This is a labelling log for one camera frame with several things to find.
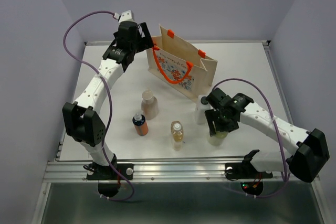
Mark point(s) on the green liquid soap bottle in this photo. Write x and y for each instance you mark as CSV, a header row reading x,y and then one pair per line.
x,y
217,138

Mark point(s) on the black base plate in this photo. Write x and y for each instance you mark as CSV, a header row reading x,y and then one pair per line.
x,y
109,181
251,183

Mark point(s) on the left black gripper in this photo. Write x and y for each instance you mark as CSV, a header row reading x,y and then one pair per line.
x,y
147,40

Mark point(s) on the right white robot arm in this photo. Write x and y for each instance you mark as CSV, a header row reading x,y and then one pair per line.
x,y
302,153

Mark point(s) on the aluminium frame rail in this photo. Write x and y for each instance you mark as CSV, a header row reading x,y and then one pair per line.
x,y
185,186

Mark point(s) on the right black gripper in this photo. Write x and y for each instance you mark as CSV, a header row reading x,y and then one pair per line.
x,y
211,116

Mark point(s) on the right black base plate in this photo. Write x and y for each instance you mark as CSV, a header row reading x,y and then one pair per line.
x,y
251,183

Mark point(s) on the cream canvas bag orange handles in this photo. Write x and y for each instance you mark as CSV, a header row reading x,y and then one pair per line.
x,y
178,63

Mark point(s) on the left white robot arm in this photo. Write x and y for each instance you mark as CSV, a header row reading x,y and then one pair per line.
x,y
81,117

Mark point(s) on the white bottle black cap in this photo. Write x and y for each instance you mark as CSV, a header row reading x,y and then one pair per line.
x,y
201,106

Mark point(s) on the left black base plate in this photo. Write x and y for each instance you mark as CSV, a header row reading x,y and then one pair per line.
x,y
109,181

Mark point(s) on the orange bottle blue cap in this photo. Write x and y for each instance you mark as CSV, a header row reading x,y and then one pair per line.
x,y
140,124

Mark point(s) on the peach conical squeeze bottle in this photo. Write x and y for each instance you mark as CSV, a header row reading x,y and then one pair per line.
x,y
149,105

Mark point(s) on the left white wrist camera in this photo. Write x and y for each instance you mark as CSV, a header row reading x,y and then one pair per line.
x,y
127,16

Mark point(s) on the clear amber liquid bottle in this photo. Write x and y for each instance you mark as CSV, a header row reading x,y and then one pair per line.
x,y
177,134

